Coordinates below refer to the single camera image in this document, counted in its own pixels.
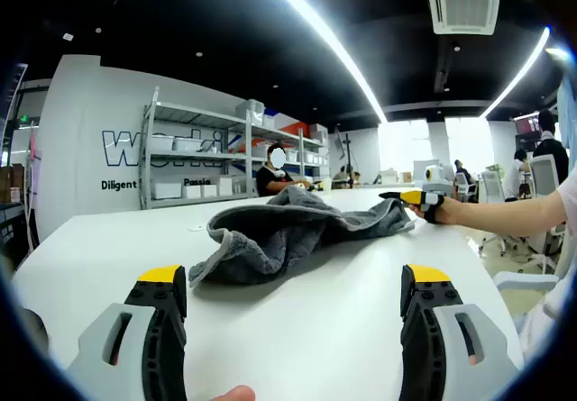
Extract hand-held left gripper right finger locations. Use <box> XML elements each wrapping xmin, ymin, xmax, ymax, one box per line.
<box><xmin>399</xmin><ymin>263</ymin><xmax>527</xmax><ymax>401</ymax></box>

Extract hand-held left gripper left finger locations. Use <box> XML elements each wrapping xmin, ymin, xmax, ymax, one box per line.
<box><xmin>67</xmin><ymin>264</ymin><xmax>188</xmax><ymax>401</ymax></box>

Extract grey towel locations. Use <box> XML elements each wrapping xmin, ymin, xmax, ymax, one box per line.
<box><xmin>188</xmin><ymin>187</ymin><xmax>417</xmax><ymax>287</ymax></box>

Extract person's right hand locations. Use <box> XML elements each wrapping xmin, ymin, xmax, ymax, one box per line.
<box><xmin>408</xmin><ymin>196</ymin><xmax>457</xmax><ymax>226</ymax></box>

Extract person's left hand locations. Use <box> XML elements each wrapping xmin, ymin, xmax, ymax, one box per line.
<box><xmin>210</xmin><ymin>384</ymin><xmax>256</xmax><ymax>401</ymax></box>

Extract black tripod stand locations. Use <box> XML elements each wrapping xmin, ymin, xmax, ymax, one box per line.
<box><xmin>338</xmin><ymin>132</ymin><xmax>358</xmax><ymax>189</ymax></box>

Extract white chair armrest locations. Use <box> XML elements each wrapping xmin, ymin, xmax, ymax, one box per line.
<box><xmin>493</xmin><ymin>270</ymin><xmax>561</xmax><ymax>292</ymax></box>

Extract white office chair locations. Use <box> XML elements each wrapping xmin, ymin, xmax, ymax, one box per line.
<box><xmin>525</xmin><ymin>154</ymin><xmax>567</xmax><ymax>276</ymax></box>

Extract long ceiling light strip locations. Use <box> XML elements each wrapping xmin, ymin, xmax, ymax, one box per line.
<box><xmin>481</xmin><ymin>26</ymin><xmax>552</xmax><ymax>118</ymax></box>
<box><xmin>245</xmin><ymin>0</ymin><xmax>389</xmax><ymax>123</ymax></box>

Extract light blue cloth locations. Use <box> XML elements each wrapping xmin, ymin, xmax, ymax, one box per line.
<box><xmin>556</xmin><ymin>71</ymin><xmax>577</xmax><ymax>143</ymax></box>

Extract white table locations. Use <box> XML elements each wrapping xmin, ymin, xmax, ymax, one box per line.
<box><xmin>11</xmin><ymin>183</ymin><xmax>527</xmax><ymax>401</ymax></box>

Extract grey metal shelving rack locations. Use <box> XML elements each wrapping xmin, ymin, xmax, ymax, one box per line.
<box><xmin>139</xmin><ymin>86</ymin><xmax>333</xmax><ymax>211</ymax></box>

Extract ceiling air conditioner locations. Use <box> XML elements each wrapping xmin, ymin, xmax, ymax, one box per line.
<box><xmin>423</xmin><ymin>0</ymin><xmax>501</xmax><ymax>36</ymax></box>

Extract cardboard box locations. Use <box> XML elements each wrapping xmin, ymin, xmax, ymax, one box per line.
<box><xmin>0</xmin><ymin>164</ymin><xmax>24</xmax><ymax>204</ymax></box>

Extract metal storage shelf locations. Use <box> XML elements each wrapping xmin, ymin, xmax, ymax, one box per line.
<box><xmin>151</xmin><ymin>98</ymin><xmax>330</xmax><ymax>199</ymax></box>

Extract pink hanging item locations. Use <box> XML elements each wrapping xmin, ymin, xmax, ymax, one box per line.
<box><xmin>29</xmin><ymin>121</ymin><xmax>44</xmax><ymax>164</ymax></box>

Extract red wall monitor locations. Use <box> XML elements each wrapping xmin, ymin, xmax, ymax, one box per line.
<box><xmin>513</xmin><ymin>114</ymin><xmax>542</xmax><ymax>137</ymax></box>

